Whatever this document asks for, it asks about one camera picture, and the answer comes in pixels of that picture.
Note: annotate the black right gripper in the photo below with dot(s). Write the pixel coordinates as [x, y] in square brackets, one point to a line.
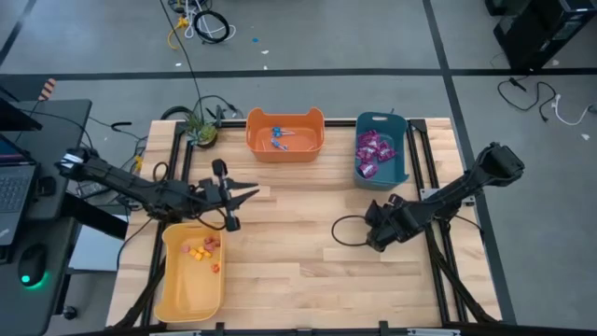
[392, 224]

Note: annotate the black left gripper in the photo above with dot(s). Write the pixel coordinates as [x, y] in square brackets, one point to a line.
[212, 191]

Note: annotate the teal plastic bin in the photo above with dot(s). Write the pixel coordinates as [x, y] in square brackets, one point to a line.
[392, 172]

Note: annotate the purple Skittles candy bag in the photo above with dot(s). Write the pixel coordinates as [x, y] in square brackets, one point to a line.
[374, 146]
[364, 153]
[368, 137]
[368, 169]
[386, 151]

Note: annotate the orange plastic bin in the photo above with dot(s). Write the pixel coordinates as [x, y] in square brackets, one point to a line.
[298, 154]

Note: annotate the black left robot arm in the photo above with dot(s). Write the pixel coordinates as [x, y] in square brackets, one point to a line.
[116, 179]

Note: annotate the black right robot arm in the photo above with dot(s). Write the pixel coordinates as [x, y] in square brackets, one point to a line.
[466, 186]

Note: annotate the small potted green plant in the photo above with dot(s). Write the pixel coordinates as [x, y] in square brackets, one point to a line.
[203, 133]

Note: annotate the yellow plastic bin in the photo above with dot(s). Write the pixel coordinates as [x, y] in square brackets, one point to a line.
[191, 289]

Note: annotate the white panel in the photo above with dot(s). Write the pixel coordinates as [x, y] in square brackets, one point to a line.
[95, 252]

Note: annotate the black desk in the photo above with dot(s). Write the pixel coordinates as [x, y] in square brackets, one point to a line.
[60, 140]

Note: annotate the black caster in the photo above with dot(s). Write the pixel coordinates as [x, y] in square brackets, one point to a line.
[70, 312]

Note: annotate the orange black striped object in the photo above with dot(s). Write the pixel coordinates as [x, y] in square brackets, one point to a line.
[47, 88]

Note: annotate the black computer mouse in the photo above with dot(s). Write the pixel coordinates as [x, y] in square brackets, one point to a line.
[31, 264]

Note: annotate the dark laptop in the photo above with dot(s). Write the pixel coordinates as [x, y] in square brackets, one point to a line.
[14, 196]

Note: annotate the black monitor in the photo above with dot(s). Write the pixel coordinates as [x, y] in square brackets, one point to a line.
[16, 119]

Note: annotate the black equipment case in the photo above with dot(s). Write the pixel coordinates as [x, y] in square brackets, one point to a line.
[536, 32]

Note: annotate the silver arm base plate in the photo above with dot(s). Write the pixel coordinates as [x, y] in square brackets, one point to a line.
[426, 193]

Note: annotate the black aluminium table frame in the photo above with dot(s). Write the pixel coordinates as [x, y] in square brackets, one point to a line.
[231, 123]

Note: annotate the silver metal bracket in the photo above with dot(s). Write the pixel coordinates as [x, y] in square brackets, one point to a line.
[434, 332]
[175, 333]

